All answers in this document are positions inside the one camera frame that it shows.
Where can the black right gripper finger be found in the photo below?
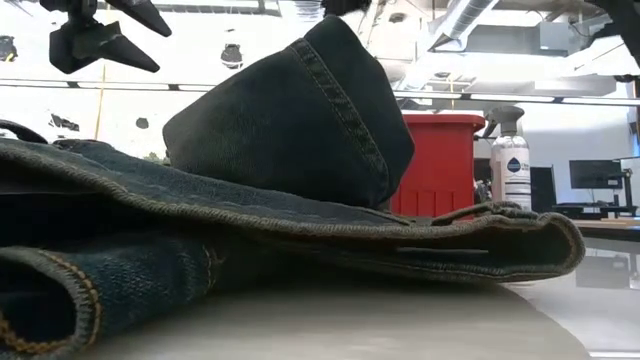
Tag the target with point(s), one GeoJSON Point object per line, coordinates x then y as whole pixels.
{"type": "Point", "coordinates": [347, 6]}

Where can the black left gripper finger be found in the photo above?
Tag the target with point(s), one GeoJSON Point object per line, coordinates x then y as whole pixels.
{"type": "Point", "coordinates": [145, 15]}
{"type": "Point", "coordinates": [95, 47]}

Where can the dark blue denim jeans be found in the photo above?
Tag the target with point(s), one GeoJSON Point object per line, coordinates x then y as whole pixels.
{"type": "Point", "coordinates": [250, 125]}

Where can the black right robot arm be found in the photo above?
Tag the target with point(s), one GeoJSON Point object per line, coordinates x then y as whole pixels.
{"type": "Point", "coordinates": [627, 20]}

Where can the red plastic laundry bin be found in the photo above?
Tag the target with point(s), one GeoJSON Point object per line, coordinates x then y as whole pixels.
{"type": "Point", "coordinates": [435, 165]}

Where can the black round ceiling fixture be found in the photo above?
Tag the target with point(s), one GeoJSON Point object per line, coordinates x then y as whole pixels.
{"type": "Point", "coordinates": [7, 48]}
{"type": "Point", "coordinates": [231, 56]}

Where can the long ceiling light bar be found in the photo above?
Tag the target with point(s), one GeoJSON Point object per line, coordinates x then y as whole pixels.
{"type": "Point", "coordinates": [500, 97]}

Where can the white spray bottle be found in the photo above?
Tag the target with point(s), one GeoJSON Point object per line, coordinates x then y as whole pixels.
{"type": "Point", "coordinates": [510, 170]}

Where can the black computer monitor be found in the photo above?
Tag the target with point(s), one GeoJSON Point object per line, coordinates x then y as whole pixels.
{"type": "Point", "coordinates": [542, 190]}
{"type": "Point", "coordinates": [595, 174]}

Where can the silver ventilation duct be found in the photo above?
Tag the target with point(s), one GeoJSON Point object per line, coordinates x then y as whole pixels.
{"type": "Point", "coordinates": [465, 20]}

